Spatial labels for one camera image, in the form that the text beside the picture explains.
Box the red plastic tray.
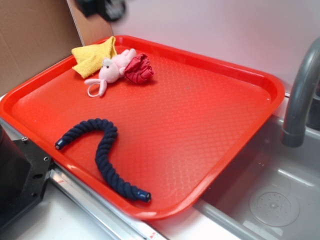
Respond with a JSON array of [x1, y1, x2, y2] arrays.
[[0, 36, 285, 220]]

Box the crumpled red cloth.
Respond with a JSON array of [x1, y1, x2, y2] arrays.
[[124, 53, 156, 84]]

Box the pink plush bunny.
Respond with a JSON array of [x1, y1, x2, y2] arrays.
[[84, 48, 137, 98]]

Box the yellow towel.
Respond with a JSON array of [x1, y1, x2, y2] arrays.
[[71, 36, 117, 79]]

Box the grey sink basin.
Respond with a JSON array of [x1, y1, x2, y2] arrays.
[[196, 116, 320, 240]]

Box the grey faucet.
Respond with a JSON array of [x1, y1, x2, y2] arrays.
[[281, 38, 320, 148]]

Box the brown cardboard panel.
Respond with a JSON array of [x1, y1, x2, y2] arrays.
[[0, 0, 113, 95]]

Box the dark blue twisted rope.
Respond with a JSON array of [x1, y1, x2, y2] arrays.
[[54, 118, 152, 203]]

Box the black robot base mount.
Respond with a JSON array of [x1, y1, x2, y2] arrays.
[[0, 127, 53, 231]]

